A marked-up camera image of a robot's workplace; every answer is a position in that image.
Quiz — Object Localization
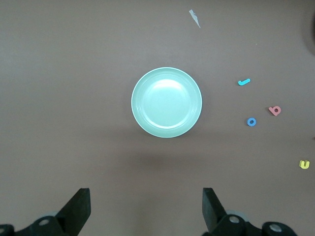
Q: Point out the brown table cover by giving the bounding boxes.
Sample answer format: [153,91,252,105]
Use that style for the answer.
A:
[0,0,315,236]

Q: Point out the light green round plate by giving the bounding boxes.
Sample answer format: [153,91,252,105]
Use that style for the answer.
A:
[131,67,203,138]

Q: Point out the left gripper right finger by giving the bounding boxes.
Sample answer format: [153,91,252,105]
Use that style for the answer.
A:
[201,188,298,236]

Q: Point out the small white paper scrap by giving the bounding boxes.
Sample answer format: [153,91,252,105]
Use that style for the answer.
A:
[189,9,201,29]

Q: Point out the pink foam letter b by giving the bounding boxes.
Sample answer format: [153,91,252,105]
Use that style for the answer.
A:
[267,106,282,117]

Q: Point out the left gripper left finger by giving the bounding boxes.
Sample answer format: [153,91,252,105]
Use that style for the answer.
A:
[14,188,92,236]

